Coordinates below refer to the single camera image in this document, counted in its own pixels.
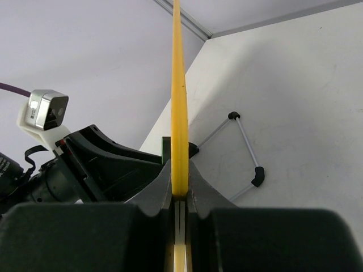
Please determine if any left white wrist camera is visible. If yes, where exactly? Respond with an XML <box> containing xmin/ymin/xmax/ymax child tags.
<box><xmin>16</xmin><ymin>90</ymin><xmax>70</xmax><ymax>151</ymax></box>

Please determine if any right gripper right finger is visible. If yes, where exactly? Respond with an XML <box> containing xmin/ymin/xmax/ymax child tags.
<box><xmin>185</xmin><ymin>163</ymin><xmax>362</xmax><ymax>271</ymax></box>

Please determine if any whiteboard wire stand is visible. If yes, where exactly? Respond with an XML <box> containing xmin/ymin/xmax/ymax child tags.
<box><xmin>192</xmin><ymin>111</ymin><xmax>266</xmax><ymax>204</ymax></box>

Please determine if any green whiteboard eraser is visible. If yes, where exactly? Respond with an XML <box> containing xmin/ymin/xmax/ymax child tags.
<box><xmin>161</xmin><ymin>137</ymin><xmax>171</xmax><ymax>165</ymax></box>

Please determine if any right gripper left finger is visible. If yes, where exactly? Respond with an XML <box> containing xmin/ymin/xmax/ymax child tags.
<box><xmin>1</xmin><ymin>164</ymin><xmax>175</xmax><ymax>271</ymax></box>

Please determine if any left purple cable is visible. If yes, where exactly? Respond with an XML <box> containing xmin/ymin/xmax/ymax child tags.
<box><xmin>0</xmin><ymin>82</ymin><xmax>32</xmax><ymax>99</ymax></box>

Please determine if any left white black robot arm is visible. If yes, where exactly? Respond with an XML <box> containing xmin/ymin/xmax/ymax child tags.
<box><xmin>1</xmin><ymin>125</ymin><xmax>163</xmax><ymax>214</ymax></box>

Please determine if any yellow framed whiteboard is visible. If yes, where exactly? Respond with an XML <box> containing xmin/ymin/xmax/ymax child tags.
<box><xmin>171</xmin><ymin>1</ymin><xmax>189</xmax><ymax>271</ymax></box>

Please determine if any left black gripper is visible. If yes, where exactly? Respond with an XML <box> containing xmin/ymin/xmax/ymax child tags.
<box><xmin>23</xmin><ymin>125</ymin><xmax>163</xmax><ymax>203</ymax></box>

